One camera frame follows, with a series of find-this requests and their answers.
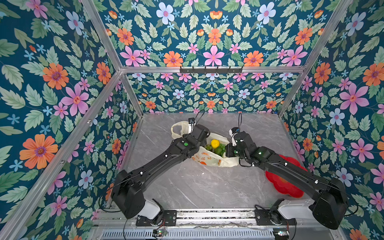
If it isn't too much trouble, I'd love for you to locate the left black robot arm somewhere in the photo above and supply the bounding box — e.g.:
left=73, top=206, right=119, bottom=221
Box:
left=111, top=125, right=211, bottom=225

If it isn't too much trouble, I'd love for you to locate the cream plastic bag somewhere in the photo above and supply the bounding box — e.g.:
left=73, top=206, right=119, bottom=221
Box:
left=171, top=121, right=239, bottom=168

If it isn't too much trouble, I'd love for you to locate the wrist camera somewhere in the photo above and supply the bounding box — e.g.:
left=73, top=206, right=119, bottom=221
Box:
left=188, top=118, right=196, bottom=134
left=229, top=127, right=240, bottom=147

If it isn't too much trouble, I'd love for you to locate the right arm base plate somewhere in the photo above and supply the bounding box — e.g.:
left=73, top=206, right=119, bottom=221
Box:
left=254, top=209, right=297, bottom=226

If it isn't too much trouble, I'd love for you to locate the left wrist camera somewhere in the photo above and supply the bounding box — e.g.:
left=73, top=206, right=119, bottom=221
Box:
left=188, top=118, right=196, bottom=134

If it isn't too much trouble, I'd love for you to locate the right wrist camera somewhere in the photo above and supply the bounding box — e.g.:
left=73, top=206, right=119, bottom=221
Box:
left=229, top=127, right=240, bottom=147

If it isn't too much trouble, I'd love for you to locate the black hook rail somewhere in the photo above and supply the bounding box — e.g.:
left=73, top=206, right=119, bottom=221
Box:
left=179, top=66, right=243, bottom=75

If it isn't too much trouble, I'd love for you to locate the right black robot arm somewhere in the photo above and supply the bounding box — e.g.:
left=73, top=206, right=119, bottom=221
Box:
left=226, top=130, right=348, bottom=230

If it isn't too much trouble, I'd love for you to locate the red flower-shaped plate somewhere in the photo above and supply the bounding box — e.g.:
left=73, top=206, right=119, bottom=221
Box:
left=265, top=155, right=307, bottom=199

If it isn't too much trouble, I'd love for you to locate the aluminium mounting rail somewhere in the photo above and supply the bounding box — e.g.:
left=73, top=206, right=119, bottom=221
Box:
left=88, top=208, right=347, bottom=240

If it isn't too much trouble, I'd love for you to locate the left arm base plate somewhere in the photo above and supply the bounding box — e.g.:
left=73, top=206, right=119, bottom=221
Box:
left=136, top=210, right=178, bottom=227

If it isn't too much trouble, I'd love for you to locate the yellow fake lemon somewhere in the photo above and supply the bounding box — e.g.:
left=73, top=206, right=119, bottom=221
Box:
left=211, top=139, right=220, bottom=149

